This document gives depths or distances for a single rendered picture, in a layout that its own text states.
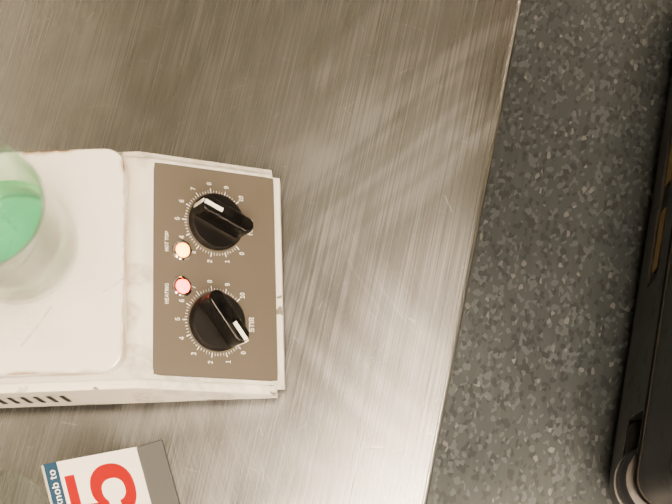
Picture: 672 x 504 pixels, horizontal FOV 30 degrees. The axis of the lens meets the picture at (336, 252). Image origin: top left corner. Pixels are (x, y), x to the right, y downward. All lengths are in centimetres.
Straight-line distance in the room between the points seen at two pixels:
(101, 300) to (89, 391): 5
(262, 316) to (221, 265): 4
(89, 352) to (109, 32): 23
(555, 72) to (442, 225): 88
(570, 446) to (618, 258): 23
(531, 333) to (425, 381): 79
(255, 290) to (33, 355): 13
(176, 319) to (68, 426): 10
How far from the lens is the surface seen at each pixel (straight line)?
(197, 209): 68
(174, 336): 67
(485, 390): 148
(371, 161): 75
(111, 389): 66
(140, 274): 67
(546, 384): 149
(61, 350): 65
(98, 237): 66
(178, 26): 79
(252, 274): 70
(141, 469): 72
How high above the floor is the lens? 146
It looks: 75 degrees down
